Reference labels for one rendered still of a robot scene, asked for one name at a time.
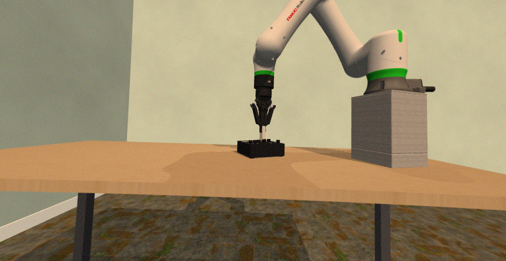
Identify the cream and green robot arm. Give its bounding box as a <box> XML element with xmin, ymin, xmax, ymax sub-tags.
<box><xmin>253</xmin><ymin>0</ymin><xmax>436</xmax><ymax>95</ymax></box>

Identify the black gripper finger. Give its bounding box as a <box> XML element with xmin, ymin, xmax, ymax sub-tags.
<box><xmin>250</xmin><ymin>101</ymin><xmax>264</xmax><ymax>140</ymax></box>
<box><xmin>263</xmin><ymin>101</ymin><xmax>276</xmax><ymax>139</ymax></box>

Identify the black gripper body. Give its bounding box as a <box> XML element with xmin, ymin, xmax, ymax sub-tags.
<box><xmin>255</xmin><ymin>88</ymin><xmax>272</xmax><ymax>110</ymax></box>

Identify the black lighting desk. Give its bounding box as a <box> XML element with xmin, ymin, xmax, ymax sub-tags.
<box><xmin>237</xmin><ymin>139</ymin><xmax>285</xmax><ymax>159</ymax></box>

